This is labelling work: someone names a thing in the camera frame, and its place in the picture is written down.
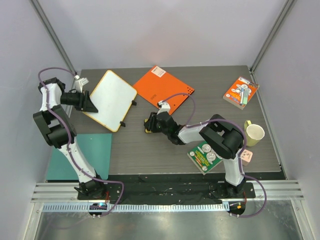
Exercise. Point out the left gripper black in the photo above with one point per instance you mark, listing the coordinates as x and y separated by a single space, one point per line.
85 103

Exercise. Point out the teal mat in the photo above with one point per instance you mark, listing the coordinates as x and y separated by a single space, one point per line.
96 148

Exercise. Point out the aluminium rail front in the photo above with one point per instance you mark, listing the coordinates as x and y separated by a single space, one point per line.
62 197

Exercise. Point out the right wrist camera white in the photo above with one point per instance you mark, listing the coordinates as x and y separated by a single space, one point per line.
163 107

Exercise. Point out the yellow bone-shaped eraser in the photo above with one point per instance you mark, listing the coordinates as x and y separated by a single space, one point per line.
147 126

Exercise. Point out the pink cube box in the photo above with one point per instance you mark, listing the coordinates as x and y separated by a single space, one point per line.
246 157

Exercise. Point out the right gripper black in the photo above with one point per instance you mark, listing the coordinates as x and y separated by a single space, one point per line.
152 122

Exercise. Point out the marker pen on book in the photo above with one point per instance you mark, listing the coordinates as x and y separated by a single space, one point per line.
244 95

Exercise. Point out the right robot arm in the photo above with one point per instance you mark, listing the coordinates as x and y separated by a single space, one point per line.
225 138

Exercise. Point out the yellow-green mug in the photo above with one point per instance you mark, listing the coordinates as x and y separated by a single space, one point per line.
253 132

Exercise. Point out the green book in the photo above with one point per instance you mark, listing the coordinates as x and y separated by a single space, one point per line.
204 157

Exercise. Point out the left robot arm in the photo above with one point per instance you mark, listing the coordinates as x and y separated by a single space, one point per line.
56 129

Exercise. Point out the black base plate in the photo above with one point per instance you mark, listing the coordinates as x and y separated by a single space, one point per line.
172 189

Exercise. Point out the orange notebook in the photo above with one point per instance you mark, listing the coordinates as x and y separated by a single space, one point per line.
157 85

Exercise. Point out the yellow-framed whiteboard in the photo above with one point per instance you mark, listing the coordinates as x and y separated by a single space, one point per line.
112 97

